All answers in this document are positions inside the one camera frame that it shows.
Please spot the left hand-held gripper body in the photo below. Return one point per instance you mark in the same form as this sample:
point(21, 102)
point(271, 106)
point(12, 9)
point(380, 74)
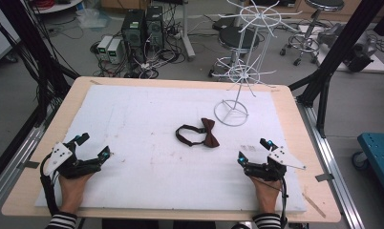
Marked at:
point(63, 161)

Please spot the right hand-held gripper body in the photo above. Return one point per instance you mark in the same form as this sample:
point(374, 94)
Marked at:
point(271, 165)

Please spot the brown bow tie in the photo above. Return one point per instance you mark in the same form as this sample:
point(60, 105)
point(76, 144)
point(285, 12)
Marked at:
point(203, 135)

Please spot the person's right hand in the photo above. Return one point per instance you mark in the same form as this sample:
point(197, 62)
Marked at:
point(267, 194)

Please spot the person's left hand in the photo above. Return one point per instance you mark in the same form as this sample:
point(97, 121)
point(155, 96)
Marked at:
point(73, 194)

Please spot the striped right sleeve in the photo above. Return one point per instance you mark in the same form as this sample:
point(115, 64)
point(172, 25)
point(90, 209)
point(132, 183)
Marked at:
point(267, 221)

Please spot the striped sleeve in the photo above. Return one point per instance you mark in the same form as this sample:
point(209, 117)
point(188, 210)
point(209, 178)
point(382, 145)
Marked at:
point(62, 221)
point(267, 221)

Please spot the wooden stick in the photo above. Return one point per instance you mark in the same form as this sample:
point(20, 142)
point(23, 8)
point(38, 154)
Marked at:
point(313, 204)

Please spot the striped left sleeve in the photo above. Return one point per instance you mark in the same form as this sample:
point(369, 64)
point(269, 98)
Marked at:
point(62, 221)

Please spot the white foam mat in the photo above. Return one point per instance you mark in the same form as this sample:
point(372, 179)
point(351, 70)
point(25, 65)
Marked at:
point(167, 152)

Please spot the white power supply unit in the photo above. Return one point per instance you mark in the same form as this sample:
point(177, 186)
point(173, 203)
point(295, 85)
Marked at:
point(115, 51)
point(104, 47)

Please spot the blue cart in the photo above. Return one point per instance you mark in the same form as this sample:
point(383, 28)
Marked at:
point(378, 162)

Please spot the black round stool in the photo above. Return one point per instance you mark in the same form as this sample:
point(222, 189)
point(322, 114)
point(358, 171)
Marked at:
point(311, 28)
point(236, 41)

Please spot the black computer tower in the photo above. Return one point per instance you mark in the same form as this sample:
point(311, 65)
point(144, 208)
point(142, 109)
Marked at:
point(133, 31)
point(155, 27)

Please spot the black metal frame post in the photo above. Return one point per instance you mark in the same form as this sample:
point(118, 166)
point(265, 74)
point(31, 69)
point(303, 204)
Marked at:
point(336, 54)
point(27, 51)

